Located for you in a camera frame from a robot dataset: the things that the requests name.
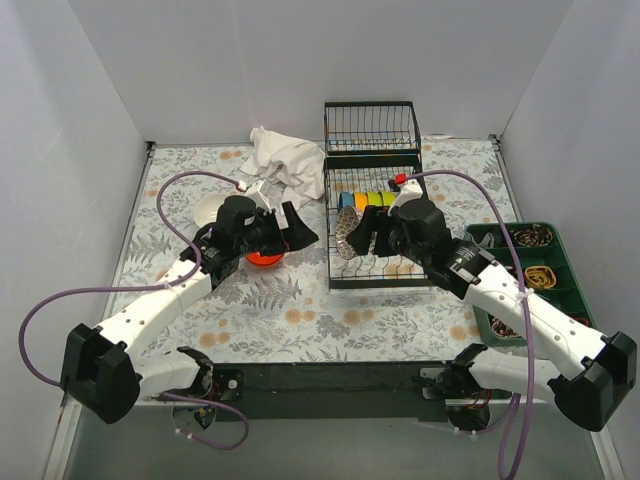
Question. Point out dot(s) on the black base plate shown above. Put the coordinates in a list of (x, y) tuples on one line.
[(344, 390)]

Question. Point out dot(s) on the black wire basket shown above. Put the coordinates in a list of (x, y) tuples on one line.
[(370, 127)]

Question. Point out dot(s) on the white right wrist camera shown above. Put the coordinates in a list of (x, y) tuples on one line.
[(410, 190)]

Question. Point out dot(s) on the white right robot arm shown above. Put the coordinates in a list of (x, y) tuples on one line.
[(585, 373)]

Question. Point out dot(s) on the crumpled white cloth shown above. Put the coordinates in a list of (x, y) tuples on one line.
[(294, 162)]

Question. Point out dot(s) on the black wire dish rack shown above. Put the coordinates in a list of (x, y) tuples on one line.
[(365, 173)]

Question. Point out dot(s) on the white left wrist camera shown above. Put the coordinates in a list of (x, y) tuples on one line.
[(258, 193)]

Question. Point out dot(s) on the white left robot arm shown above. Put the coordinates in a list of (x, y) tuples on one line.
[(102, 366)]

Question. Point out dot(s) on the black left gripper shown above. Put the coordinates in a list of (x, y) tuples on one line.
[(279, 229)]

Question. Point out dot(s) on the green compartment tray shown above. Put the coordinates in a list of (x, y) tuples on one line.
[(545, 267)]

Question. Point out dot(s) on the yellow orange bowl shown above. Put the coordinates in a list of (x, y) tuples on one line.
[(360, 200)]

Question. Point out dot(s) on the lime green bowl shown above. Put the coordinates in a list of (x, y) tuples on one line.
[(375, 199), (387, 198)]

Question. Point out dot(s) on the blue bowl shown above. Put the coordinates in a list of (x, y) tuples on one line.
[(345, 199)]

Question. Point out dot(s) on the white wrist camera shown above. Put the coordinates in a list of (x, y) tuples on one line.
[(258, 193), (410, 190)]

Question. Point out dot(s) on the floral table mat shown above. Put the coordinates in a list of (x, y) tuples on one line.
[(288, 312)]

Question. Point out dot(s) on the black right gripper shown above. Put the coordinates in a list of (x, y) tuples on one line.
[(381, 233)]

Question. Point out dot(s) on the dark patterned bowl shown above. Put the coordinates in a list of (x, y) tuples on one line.
[(348, 220)]

